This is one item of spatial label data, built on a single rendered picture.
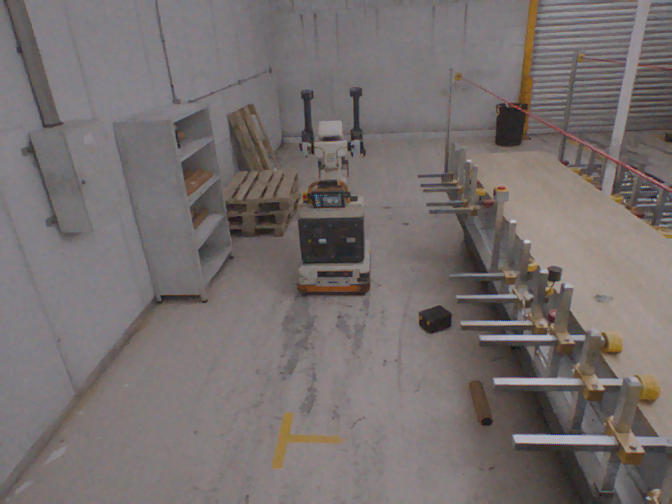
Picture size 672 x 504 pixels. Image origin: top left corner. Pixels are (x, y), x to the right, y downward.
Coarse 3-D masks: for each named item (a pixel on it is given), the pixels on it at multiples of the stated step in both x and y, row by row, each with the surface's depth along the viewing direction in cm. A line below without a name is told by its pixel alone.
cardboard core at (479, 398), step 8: (472, 384) 287; (480, 384) 286; (472, 392) 283; (480, 392) 279; (480, 400) 274; (480, 408) 269; (488, 408) 269; (480, 416) 264; (488, 416) 262; (480, 424) 265; (488, 424) 265
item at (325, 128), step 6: (318, 126) 395; (324, 126) 393; (330, 126) 393; (336, 126) 392; (342, 126) 395; (318, 132) 393; (324, 132) 392; (330, 132) 391; (336, 132) 391; (342, 132) 393; (318, 138) 400; (342, 138) 398
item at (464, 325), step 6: (462, 324) 209; (468, 324) 208; (474, 324) 208; (480, 324) 208; (486, 324) 208; (492, 324) 207; (498, 324) 207; (504, 324) 207; (510, 324) 207; (516, 324) 206; (522, 324) 206; (528, 324) 206
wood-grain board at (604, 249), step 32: (480, 160) 441; (512, 160) 435; (544, 160) 429; (512, 192) 354; (544, 192) 350; (576, 192) 346; (544, 224) 295; (576, 224) 293; (608, 224) 290; (640, 224) 288; (544, 256) 256; (576, 256) 254; (608, 256) 252; (640, 256) 250; (576, 288) 224; (608, 288) 222; (640, 288) 221; (576, 320) 201; (608, 320) 199; (640, 320) 198; (640, 352) 179; (640, 416) 153
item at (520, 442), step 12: (516, 444) 137; (528, 444) 136; (540, 444) 136; (552, 444) 136; (564, 444) 135; (576, 444) 135; (588, 444) 135; (600, 444) 134; (612, 444) 134; (648, 444) 133; (660, 444) 133
